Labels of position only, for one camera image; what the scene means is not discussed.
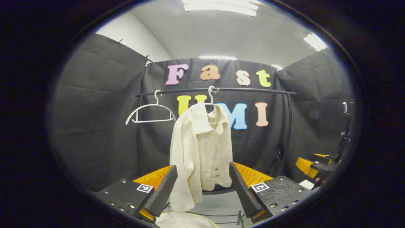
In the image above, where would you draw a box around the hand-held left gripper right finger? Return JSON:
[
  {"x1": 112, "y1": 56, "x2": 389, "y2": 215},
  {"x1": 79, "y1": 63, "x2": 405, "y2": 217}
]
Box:
[{"x1": 228, "y1": 161, "x2": 315, "y2": 224}]

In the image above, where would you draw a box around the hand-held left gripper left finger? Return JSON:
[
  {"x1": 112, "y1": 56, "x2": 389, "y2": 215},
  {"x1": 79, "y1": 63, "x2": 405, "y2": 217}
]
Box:
[{"x1": 95, "y1": 165, "x2": 178, "y2": 222}]

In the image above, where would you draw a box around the cream button shirt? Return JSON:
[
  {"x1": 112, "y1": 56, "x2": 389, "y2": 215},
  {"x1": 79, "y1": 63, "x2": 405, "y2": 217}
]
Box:
[{"x1": 169, "y1": 102, "x2": 234, "y2": 212}]

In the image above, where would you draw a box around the white plastic hanger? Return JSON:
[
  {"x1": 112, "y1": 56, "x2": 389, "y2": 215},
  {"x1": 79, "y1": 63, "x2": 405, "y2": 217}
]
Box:
[
  {"x1": 204, "y1": 85, "x2": 222, "y2": 124},
  {"x1": 125, "y1": 90, "x2": 176, "y2": 125}
]

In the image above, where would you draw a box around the black clothes rack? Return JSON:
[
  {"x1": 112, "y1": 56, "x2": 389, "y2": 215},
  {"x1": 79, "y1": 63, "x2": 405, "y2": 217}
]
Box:
[{"x1": 135, "y1": 87, "x2": 297, "y2": 225}]

